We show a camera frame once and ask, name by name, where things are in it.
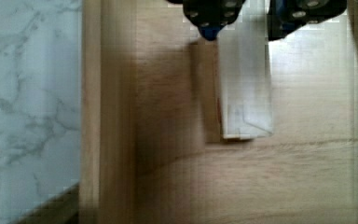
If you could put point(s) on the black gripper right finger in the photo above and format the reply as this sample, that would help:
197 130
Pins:
287 16

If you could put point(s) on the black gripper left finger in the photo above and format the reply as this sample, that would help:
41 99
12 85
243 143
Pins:
210 16

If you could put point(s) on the white butter stick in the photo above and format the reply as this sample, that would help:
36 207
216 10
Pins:
245 81

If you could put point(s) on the light wooden tray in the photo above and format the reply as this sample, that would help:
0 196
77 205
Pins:
152 148

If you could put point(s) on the dark wooden cutting board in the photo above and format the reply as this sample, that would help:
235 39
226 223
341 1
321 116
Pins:
58 210

